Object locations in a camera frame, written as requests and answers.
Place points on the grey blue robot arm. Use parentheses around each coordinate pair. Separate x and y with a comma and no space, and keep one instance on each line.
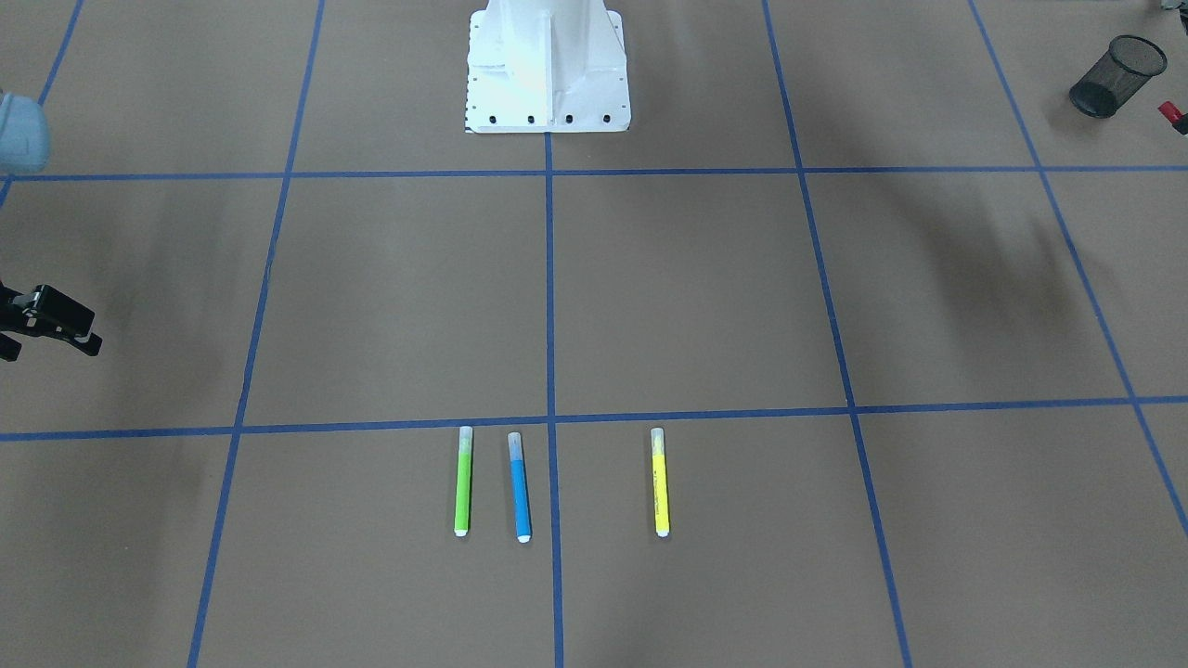
(25,140)

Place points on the red and white marker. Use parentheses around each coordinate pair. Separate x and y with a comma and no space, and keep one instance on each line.
(1175,116)

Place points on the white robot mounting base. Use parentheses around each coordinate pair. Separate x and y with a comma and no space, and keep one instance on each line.
(547,67)

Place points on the green marker pen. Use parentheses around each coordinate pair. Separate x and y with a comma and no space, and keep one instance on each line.
(463,485)

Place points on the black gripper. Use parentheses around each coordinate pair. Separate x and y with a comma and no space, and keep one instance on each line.
(54,315)

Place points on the yellow marker pen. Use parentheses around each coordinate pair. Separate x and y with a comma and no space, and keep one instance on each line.
(660,486)

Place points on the black mesh pen cup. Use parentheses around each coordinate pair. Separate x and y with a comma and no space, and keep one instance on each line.
(1127,64)

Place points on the blue marker pen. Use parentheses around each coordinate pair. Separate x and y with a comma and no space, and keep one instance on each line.
(520,488)

